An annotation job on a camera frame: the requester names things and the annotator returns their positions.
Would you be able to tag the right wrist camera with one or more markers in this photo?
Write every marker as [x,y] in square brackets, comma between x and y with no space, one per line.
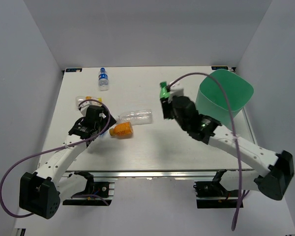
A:
[176,90]

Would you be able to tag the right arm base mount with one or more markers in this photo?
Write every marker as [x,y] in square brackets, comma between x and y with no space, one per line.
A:
[212,195]

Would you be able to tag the blue cap water bottle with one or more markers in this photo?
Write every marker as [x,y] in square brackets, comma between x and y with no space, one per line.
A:
[103,80]

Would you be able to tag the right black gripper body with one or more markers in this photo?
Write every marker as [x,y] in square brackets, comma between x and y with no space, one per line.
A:
[168,112]

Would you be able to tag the clear bottle blue label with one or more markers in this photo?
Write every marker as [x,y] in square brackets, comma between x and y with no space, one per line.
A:
[104,134]

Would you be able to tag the green plastic bin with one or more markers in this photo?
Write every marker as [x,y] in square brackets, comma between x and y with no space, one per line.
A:
[210,98]

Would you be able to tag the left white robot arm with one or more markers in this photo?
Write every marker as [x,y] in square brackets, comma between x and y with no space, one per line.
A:
[43,191]

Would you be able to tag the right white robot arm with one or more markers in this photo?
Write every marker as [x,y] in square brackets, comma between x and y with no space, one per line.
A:
[274,170]

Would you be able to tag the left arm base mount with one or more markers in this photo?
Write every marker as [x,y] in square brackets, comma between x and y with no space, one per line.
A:
[81,188]

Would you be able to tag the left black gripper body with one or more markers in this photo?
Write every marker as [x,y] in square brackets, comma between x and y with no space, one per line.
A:
[101,125]

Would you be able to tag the left blue table sticker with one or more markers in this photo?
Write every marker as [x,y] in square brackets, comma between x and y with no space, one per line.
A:
[73,70]

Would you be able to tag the small bottle yellow cap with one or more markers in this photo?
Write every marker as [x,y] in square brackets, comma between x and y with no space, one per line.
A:
[82,101]

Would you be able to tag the right blue table sticker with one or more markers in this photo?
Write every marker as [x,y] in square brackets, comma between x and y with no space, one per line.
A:
[219,67]

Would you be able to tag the green soda bottle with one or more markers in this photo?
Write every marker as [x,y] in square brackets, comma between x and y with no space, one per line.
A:
[164,92]

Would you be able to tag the blue table sticker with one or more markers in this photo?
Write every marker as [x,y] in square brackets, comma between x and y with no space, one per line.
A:
[73,70]
[219,67]

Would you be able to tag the orange juice bottle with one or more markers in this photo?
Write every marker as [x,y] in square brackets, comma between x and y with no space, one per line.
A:
[121,130]

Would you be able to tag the large clear plastic bottle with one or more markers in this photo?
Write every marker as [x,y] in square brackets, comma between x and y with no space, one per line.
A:
[137,117]

